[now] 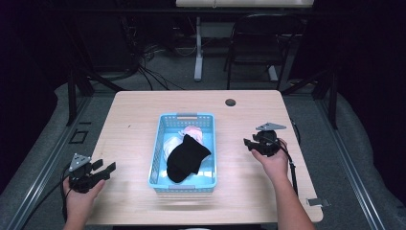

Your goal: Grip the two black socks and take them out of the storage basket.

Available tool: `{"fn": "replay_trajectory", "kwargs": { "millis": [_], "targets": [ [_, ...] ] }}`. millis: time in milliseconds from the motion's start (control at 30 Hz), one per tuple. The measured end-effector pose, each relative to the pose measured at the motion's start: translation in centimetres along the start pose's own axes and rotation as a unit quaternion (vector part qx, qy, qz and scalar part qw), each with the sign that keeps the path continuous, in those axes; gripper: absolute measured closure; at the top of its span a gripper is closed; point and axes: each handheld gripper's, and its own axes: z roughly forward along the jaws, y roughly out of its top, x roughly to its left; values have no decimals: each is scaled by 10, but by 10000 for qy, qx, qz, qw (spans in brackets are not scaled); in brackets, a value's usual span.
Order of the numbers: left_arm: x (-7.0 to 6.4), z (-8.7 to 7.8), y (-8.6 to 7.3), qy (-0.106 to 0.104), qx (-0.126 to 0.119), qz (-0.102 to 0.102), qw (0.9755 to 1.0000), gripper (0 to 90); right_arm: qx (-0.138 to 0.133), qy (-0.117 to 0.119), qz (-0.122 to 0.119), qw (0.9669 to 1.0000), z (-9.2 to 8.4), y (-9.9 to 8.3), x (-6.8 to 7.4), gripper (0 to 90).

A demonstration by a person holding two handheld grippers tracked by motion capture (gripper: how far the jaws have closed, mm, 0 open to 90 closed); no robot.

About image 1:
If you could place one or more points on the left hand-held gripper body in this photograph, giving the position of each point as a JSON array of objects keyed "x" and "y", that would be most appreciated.
[{"x": 79, "y": 179}]

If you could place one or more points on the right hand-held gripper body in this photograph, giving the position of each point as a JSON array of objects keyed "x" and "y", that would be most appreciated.
[{"x": 268, "y": 142}]

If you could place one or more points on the person's left hand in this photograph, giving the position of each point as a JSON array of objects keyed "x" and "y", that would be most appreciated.
[{"x": 79, "y": 201}]

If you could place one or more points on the person's right hand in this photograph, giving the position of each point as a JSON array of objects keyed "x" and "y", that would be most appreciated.
[{"x": 274, "y": 164}]

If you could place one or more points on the pink sock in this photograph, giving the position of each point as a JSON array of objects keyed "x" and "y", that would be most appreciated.
[{"x": 194, "y": 131}]

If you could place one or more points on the blue plastic basket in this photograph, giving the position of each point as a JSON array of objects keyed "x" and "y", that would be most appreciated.
[{"x": 159, "y": 143}]

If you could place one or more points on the black sock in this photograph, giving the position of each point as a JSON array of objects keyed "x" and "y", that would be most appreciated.
[{"x": 186, "y": 158}]

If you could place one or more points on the white desk foot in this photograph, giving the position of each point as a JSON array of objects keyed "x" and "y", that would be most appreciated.
[{"x": 273, "y": 73}]

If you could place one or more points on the white sock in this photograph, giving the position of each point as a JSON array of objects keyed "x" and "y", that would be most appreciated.
[{"x": 171, "y": 145}]

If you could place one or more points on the black metal stand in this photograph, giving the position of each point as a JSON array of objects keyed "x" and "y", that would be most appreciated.
[
  {"x": 72, "y": 96},
  {"x": 333, "y": 102}
]

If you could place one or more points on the grey tape piece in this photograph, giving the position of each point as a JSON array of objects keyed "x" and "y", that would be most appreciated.
[{"x": 316, "y": 202}]

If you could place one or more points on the black folding chair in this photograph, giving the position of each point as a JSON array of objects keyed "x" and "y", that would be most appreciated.
[{"x": 255, "y": 57}]

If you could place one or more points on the white desk leg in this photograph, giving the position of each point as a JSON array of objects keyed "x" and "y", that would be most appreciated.
[{"x": 198, "y": 54}]

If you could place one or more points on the metal floor rail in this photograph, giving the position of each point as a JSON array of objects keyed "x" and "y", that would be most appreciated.
[
  {"x": 48, "y": 166},
  {"x": 348, "y": 163}
]

